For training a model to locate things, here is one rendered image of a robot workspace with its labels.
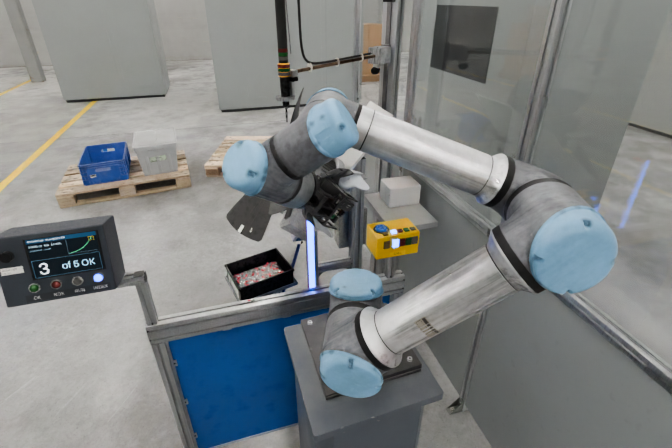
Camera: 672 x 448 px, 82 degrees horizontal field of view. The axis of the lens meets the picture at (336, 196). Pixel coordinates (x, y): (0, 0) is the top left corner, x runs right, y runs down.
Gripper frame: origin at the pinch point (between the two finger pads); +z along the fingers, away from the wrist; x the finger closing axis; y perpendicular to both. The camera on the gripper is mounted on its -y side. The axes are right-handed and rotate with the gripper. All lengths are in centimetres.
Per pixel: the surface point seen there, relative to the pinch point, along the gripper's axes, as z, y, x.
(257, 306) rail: 33, -21, -52
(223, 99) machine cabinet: 359, -507, -64
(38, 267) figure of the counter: -22, -49, -63
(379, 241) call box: 47.0, -6.0, -9.5
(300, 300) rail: 44, -15, -44
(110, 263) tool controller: -10, -41, -54
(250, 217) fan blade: 46, -56, -38
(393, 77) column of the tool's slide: 87, -68, 48
